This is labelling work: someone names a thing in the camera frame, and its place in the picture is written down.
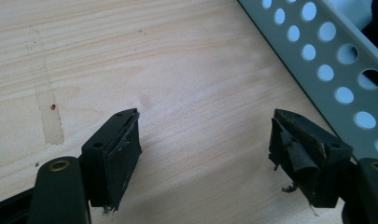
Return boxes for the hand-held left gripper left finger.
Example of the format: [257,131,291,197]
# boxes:
[77,107,143,213]

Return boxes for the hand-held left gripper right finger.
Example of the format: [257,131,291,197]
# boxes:
[268,108,355,209]

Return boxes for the clear tape strip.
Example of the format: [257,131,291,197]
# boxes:
[25,26,65,146]

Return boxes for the grey perforated plastic basket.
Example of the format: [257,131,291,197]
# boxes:
[237,0,378,162]

